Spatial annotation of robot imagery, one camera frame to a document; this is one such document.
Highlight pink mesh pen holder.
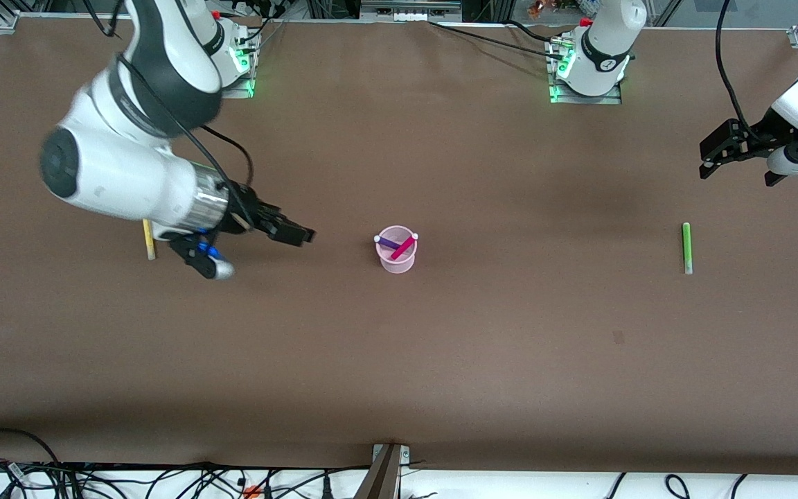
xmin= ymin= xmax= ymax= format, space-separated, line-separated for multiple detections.
xmin=375 ymin=225 xmax=418 ymax=274

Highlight dark table support beam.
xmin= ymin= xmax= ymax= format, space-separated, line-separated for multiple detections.
xmin=355 ymin=445 xmax=404 ymax=499

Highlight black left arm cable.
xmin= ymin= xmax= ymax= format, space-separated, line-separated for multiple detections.
xmin=716 ymin=0 xmax=754 ymax=137

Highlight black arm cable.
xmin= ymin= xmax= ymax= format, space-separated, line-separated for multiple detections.
xmin=716 ymin=0 xmax=754 ymax=137
xmin=84 ymin=0 xmax=258 ymax=233

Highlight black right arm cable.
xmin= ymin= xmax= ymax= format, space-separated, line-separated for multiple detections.
xmin=84 ymin=0 xmax=258 ymax=233

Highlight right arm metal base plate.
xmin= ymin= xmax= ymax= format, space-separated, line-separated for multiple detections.
xmin=215 ymin=21 xmax=263 ymax=100

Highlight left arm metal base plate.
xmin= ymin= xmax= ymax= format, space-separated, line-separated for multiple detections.
xmin=544 ymin=36 xmax=625 ymax=105

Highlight short black tabletop cable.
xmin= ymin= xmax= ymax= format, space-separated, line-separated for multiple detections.
xmin=506 ymin=19 xmax=563 ymax=44

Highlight aluminium frame rack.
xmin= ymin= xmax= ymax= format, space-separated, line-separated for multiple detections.
xmin=357 ymin=0 xmax=466 ymax=21

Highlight long black tabletop cable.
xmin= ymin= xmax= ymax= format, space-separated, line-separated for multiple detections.
xmin=429 ymin=21 xmax=569 ymax=60

